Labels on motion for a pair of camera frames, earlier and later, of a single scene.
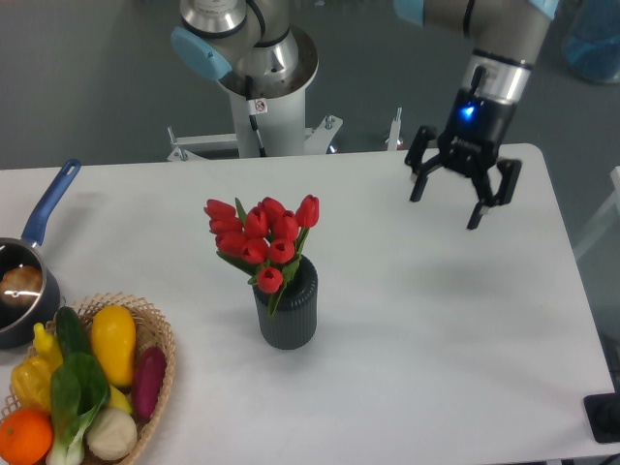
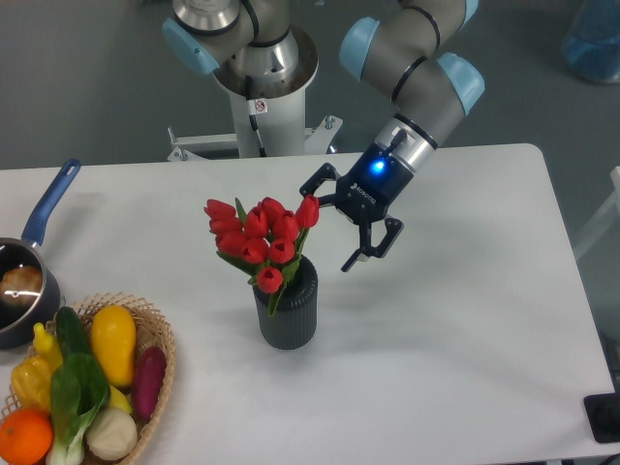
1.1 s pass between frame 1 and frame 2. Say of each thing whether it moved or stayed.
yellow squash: stayed
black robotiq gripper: moved
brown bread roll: stayed
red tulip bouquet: stayed
